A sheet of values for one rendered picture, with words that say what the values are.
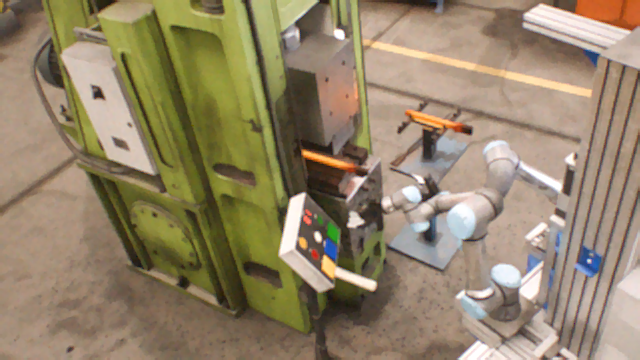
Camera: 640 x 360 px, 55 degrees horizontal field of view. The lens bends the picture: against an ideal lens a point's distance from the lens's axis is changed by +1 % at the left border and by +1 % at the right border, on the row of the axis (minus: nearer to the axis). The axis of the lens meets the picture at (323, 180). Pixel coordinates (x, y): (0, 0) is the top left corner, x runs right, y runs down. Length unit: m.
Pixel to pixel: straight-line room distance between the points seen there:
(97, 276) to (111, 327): 0.47
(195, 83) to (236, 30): 0.50
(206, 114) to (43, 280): 2.14
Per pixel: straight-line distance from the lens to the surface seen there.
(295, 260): 2.55
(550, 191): 2.92
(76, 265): 4.61
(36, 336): 4.33
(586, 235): 2.39
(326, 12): 2.98
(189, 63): 2.76
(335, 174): 3.12
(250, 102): 2.56
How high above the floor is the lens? 3.03
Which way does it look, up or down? 41 degrees down
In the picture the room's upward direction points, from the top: 9 degrees counter-clockwise
